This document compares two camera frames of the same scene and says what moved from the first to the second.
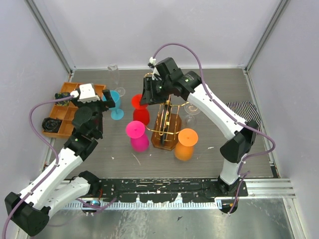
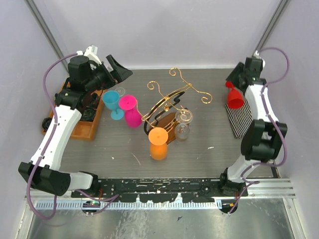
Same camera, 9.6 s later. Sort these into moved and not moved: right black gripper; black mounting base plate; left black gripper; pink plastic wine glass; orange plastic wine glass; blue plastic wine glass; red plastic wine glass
Moved: pink plastic wine glass; orange plastic wine glass; left black gripper; right black gripper; red plastic wine glass
Not moved: black mounting base plate; blue plastic wine glass
